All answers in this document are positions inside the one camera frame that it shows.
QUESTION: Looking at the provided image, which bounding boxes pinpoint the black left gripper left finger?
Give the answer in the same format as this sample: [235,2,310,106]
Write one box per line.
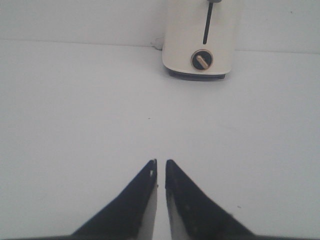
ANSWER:
[71,158,158,237]

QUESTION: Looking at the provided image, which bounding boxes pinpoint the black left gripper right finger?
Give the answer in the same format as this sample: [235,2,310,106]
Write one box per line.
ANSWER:
[164,159,256,237]

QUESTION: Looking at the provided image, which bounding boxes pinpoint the white two-slot toaster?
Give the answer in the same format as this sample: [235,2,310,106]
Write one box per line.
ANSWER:
[162,0,244,79]

